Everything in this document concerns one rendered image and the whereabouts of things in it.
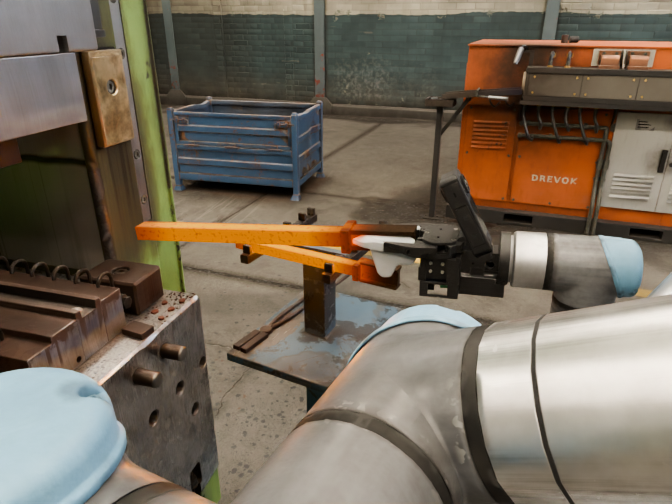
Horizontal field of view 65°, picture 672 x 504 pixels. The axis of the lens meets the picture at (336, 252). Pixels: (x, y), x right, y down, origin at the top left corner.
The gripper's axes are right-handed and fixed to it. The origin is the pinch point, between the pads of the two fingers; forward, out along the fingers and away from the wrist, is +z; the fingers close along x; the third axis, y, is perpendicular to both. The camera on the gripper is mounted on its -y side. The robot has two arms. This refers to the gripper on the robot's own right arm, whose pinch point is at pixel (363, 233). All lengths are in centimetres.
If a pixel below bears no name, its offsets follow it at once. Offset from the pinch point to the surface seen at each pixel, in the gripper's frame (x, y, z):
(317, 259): 28.3, 18.2, 17.3
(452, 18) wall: 739, -27, 53
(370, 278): 26.6, 20.6, 5.4
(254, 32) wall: 763, -19, 363
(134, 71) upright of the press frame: 30, -20, 55
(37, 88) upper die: -10.4, -21.5, 40.5
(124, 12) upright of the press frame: 30, -31, 55
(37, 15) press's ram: -8, -30, 40
